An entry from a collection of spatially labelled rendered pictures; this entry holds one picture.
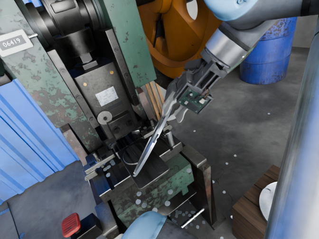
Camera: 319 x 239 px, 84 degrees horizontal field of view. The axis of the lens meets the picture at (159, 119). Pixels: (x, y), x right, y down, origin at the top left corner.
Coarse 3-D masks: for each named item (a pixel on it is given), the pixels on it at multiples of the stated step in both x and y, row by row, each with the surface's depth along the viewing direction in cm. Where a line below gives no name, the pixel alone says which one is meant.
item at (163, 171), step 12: (132, 144) 84; (144, 144) 82; (120, 156) 80; (132, 156) 77; (156, 156) 74; (132, 168) 73; (144, 168) 71; (156, 168) 70; (168, 168) 68; (144, 180) 67; (156, 180) 67
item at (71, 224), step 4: (68, 216) 65; (72, 216) 64; (76, 216) 64; (64, 220) 64; (68, 220) 64; (72, 220) 63; (76, 220) 63; (64, 224) 62; (68, 224) 62; (72, 224) 62; (76, 224) 61; (80, 224) 62; (64, 228) 62; (68, 228) 61; (72, 228) 61; (76, 228) 61; (64, 232) 60; (68, 232) 60; (72, 232) 60; (64, 236) 60; (68, 236) 60
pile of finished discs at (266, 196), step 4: (268, 184) 94; (272, 184) 94; (264, 188) 94; (268, 188) 93; (272, 188) 92; (264, 192) 92; (268, 192) 92; (272, 192) 91; (260, 196) 91; (264, 196) 90; (268, 196) 90; (272, 196) 89; (260, 200) 89; (264, 200) 89; (268, 200) 89; (260, 204) 88; (264, 204) 87; (268, 204) 87; (260, 208) 86; (264, 208) 86; (268, 208) 86; (264, 212) 85; (268, 212) 84; (264, 216) 83; (268, 216) 83
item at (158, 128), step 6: (168, 114) 48; (162, 120) 58; (156, 126) 74; (162, 126) 46; (156, 132) 54; (150, 138) 64; (156, 138) 48; (150, 144) 54; (144, 150) 72; (150, 150) 46; (144, 156) 57; (138, 162) 67; (144, 162) 47; (138, 168) 48
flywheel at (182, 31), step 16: (160, 0) 65; (176, 0) 63; (192, 0) 74; (144, 16) 86; (176, 16) 67; (208, 16) 50; (144, 32) 94; (176, 32) 72; (192, 32) 64; (208, 32) 53; (160, 48) 89; (176, 48) 77; (192, 48) 68; (160, 64) 90; (176, 64) 80
